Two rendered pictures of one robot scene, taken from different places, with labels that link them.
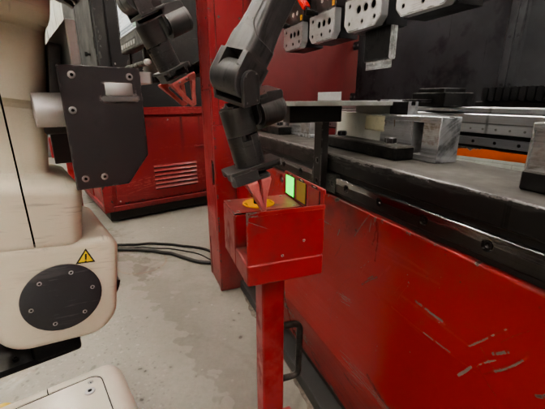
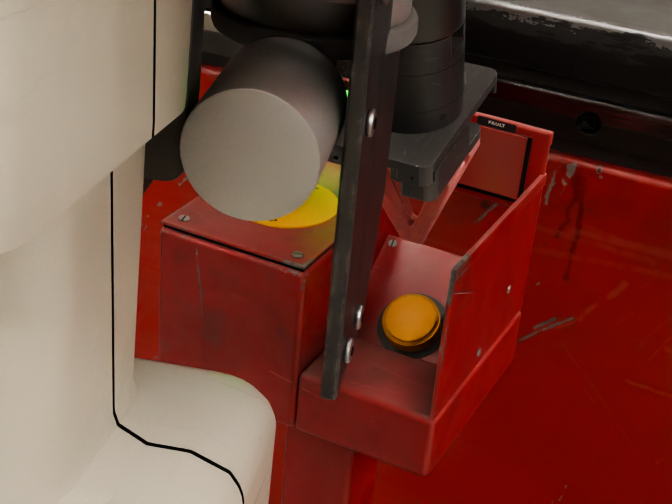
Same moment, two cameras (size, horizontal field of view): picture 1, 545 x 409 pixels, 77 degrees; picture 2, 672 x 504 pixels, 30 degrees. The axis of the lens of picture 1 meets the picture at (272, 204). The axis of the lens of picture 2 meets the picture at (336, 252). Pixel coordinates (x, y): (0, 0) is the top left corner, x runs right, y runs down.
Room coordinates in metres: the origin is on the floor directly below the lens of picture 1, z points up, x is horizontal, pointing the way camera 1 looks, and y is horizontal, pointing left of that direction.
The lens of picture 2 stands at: (0.19, 0.53, 1.15)
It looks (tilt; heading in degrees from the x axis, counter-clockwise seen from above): 28 degrees down; 315
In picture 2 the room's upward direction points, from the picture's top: 5 degrees clockwise
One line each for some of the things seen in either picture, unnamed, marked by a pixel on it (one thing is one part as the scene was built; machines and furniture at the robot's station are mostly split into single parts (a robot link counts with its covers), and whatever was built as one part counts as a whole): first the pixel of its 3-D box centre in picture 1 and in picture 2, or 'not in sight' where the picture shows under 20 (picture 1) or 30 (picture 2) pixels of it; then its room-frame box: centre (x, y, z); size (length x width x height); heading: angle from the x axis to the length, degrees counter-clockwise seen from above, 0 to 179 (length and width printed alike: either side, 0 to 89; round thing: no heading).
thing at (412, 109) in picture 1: (384, 107); not in sight; (0.91, -0.29, 0.99); 0.20 x 0.03 x 0.03; 22
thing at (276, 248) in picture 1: (269, 221); (351, 256); (0.70, 0.01, 0.75); 0.20 x 0.16 x 0.18; 20
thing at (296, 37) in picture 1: (303, 25); not in sight; (1.34, -0.11, 1.26); 0.15 x 0.09 x 0.17; 22
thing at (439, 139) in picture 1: (386, 132); not in sight; (0.90, -0.29, 0.92); 0.39 x 0.06 x 0.10; 22
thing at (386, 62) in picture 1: (379, 49); not in sight; (0.95, -0.27, 1.13); 0.10 x 0.02 x 0.10; 22
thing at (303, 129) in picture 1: (288, 120); not in sight; (1.46, -0.06, 0.92); 0.50 x 0.06 x 0.10; 22
